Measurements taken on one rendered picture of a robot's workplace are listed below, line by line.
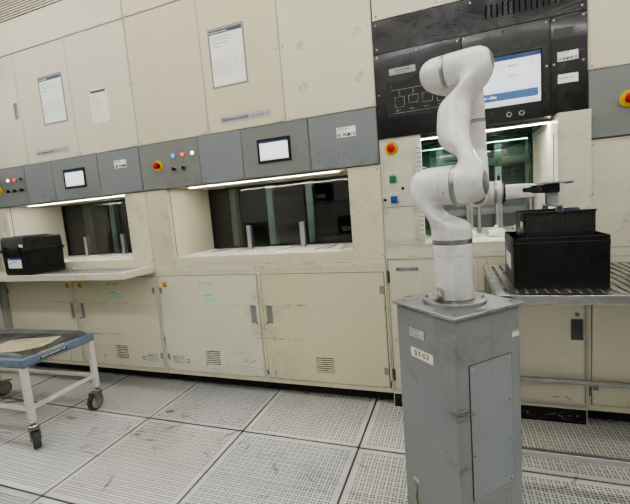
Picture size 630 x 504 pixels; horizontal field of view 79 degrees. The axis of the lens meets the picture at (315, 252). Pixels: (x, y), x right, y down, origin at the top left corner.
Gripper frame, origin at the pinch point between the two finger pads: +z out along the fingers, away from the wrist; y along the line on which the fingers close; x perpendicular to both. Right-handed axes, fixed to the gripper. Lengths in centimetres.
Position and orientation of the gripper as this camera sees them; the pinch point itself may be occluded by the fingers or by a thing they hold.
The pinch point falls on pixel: (551, 188)
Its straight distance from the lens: 160.6
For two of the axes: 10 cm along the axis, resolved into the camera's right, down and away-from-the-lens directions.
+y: -3.5, 1.3, -9.3
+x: -0.8, -9.9, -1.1
